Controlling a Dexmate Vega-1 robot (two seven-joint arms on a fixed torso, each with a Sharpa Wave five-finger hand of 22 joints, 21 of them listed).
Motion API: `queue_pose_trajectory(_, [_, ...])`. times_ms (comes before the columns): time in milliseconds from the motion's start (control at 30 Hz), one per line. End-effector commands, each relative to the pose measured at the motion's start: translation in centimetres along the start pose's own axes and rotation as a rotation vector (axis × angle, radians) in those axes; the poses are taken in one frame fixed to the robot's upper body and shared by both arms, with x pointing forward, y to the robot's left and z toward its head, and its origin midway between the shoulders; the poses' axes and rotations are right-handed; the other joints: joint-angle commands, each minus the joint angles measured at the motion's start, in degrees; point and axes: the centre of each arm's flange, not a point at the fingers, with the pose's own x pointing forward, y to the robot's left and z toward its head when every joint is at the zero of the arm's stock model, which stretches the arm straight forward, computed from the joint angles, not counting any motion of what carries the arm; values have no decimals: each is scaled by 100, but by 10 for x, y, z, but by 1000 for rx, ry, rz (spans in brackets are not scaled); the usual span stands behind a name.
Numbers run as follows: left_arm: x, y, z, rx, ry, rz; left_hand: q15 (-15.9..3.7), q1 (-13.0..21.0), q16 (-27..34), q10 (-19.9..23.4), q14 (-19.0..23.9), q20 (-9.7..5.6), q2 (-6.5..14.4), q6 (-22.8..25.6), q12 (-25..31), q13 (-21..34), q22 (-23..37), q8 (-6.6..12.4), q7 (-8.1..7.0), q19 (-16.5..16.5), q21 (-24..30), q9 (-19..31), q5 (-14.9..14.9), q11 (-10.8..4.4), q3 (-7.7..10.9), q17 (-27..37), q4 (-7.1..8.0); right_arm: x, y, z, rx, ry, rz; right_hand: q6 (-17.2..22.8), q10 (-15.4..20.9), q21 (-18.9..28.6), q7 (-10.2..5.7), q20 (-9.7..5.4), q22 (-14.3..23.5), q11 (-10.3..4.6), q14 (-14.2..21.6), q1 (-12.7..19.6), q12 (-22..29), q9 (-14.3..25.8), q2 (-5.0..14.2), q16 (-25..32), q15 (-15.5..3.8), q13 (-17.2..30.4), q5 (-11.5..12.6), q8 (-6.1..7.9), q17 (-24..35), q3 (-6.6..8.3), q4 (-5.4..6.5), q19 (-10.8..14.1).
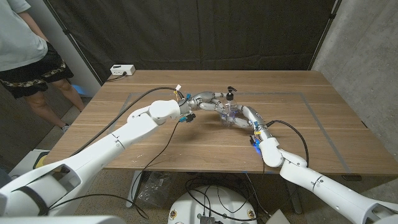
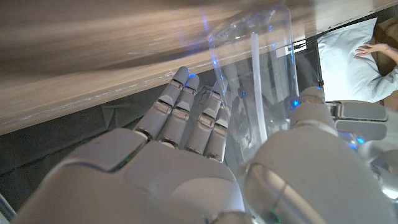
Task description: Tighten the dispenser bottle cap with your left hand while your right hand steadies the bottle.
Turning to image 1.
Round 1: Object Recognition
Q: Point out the person in blue jeans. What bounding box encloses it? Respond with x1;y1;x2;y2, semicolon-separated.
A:
0;167;13;189

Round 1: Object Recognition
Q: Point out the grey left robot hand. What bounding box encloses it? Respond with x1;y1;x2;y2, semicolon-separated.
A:
179;91;233;121

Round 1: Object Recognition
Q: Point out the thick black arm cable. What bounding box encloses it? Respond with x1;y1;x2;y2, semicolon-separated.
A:
266;119;310;167
70;86;186;157

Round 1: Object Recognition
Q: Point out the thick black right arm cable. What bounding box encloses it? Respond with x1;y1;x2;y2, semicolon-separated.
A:
266;119;310;167

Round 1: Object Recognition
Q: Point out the black power strip cord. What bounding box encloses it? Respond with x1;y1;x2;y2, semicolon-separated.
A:
106;72;127;82

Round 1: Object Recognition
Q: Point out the clear bottle with black pump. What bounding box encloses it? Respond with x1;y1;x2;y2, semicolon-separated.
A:
220;86;239;128

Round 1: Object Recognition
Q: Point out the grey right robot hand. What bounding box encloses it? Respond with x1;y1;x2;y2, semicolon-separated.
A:
222;105;274;143

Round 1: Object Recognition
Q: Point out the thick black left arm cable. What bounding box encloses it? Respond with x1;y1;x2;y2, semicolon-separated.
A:
70;86;186;157

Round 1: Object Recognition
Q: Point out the white floor plate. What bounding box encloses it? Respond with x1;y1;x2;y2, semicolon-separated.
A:
266;209;292;224

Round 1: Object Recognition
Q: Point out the person in black shorts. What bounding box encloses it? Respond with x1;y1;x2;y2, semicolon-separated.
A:
0;0;86;133

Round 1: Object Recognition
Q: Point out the black backdrop stand pole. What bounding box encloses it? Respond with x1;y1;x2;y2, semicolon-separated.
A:
43;0;103;85
308;0;343;71

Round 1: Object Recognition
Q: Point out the clear plastic bag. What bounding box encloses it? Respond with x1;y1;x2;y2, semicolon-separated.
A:
138;171;172;208

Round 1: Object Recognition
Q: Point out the white robot head cover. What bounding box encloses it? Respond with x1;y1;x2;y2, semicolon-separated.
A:
0;215;127;224

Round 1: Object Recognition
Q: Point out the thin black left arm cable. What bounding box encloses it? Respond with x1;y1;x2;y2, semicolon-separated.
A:
46;120;182;220

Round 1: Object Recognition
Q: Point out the white power strip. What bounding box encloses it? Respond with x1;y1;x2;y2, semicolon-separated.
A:
109;64;136;77

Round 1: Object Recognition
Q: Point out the white table leg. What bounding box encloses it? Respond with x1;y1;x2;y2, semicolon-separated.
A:
283;182;303;215
126;170;144;208

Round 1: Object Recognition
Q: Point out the black floor cable tangle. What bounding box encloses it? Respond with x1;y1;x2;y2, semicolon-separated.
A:
185;174;271;223

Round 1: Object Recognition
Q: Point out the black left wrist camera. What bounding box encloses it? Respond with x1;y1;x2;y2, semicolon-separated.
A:
179;113;197;124

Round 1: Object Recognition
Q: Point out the black backdrop curtain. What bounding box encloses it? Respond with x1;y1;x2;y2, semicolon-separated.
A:
43;0;338;85

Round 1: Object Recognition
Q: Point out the white and yellow floor platform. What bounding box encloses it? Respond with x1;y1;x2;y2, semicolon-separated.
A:
9;149;52;178

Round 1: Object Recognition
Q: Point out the white robot torso base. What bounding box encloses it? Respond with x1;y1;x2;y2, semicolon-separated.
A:
167;185;258;224

